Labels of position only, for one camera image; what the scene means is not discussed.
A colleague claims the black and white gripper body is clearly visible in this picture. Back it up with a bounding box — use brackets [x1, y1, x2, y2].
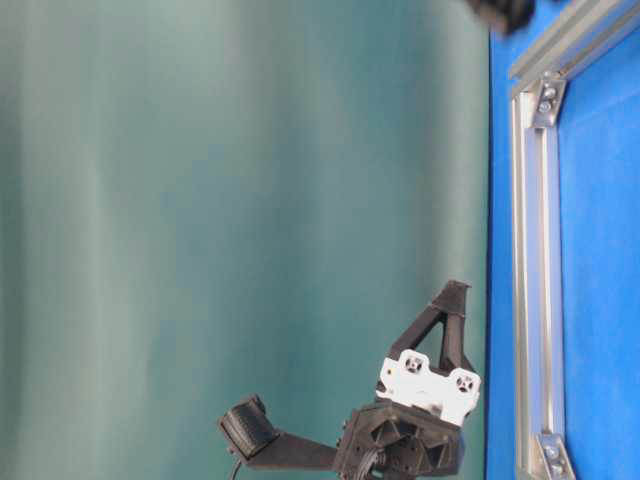
[333, 349, 481, 474]

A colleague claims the upper aluminium corner bracket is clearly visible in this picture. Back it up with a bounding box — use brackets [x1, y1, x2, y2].
[531, 71, 568, 128]

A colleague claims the black robot arm near camera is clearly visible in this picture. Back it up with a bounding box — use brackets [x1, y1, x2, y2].
[462, 0, 566, 37]

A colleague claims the long aluminium frame rail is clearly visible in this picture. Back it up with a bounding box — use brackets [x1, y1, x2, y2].
[510, 92, 565, 479]

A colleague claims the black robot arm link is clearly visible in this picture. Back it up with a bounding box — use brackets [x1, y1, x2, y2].
[363, 468, 417, 480]

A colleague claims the diagonal aluminium frame rail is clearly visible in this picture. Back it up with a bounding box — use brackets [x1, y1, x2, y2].
[509, 0, 639, 97]

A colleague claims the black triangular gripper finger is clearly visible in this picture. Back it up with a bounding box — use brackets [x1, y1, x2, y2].
[390, 280, 474, 373]

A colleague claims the aluminium corner bracket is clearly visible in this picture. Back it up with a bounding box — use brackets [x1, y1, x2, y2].
[531, 71, 568, 128]
[536, 433, 576, 480]

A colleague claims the lower aluminium corner bracket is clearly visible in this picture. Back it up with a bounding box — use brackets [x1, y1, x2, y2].
[536, 433, 576, 480]

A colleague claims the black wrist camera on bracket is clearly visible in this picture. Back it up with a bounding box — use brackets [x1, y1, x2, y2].
[217, 395, 337, 471]

